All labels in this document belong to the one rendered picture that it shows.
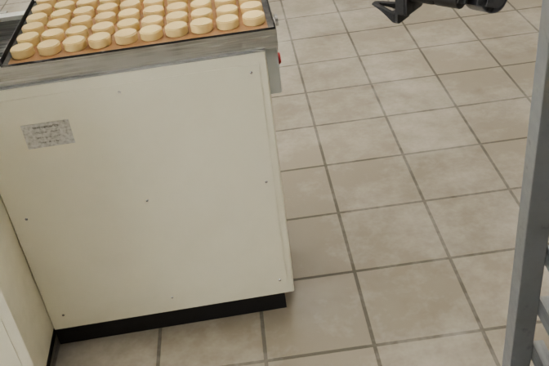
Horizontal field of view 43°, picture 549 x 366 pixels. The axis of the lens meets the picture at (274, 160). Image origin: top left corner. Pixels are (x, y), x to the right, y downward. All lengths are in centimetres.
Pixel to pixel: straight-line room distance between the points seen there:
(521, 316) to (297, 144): 190
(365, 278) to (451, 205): 46
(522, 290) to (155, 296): 123
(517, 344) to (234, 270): 105
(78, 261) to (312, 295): 70
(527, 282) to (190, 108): 94
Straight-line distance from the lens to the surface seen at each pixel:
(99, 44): 159
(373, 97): 310
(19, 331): 186
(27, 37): 169
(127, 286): 198
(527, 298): 100
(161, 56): 161
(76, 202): 181
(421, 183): 256
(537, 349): 111
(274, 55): 166
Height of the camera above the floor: 150
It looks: 33 degrees down
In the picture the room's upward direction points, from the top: 7 degrees counter-clockwise
